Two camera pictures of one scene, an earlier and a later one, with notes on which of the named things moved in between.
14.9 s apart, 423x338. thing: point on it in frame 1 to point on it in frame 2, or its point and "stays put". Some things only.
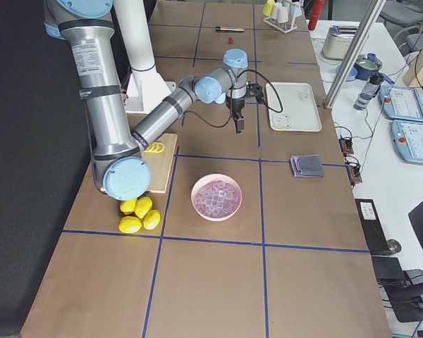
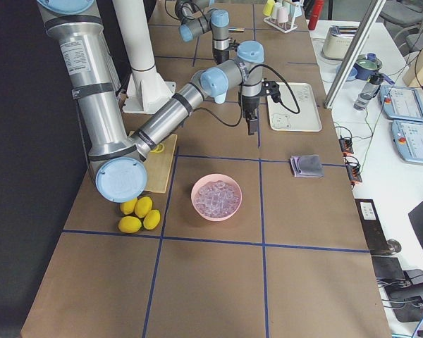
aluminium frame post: (353, 52) stays put
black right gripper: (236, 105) to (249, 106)
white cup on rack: (275, 8) stays put
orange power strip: (354, 170) stays put
